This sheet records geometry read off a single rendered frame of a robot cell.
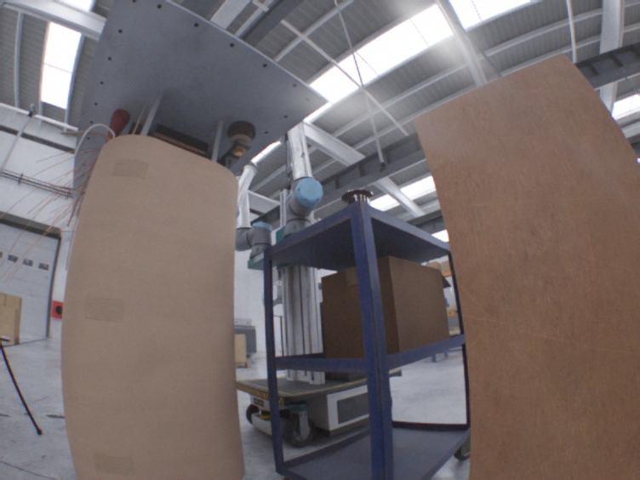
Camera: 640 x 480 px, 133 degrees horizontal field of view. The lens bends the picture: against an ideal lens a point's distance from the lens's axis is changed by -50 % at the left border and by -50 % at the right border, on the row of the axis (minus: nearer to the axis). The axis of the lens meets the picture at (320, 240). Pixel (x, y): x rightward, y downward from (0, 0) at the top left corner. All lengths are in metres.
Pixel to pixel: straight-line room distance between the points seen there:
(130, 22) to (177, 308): 0.79
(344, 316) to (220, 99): 0.85
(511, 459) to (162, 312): 0.65
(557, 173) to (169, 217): 0.73
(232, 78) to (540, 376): 1.01
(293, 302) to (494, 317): 1.65
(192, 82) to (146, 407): 0.91
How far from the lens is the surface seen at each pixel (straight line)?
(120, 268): 0.62
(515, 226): 0.37
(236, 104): 1.02
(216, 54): 0.91
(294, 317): 1.89
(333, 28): 10.73
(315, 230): 0.76
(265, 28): 6.87
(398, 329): 0.81
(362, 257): 0.62
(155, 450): 0.67
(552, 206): 0.38
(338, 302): 0.95
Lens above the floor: 0.59
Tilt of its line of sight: 21 degrees up
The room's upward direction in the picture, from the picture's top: 4 degrees counter-clockwise
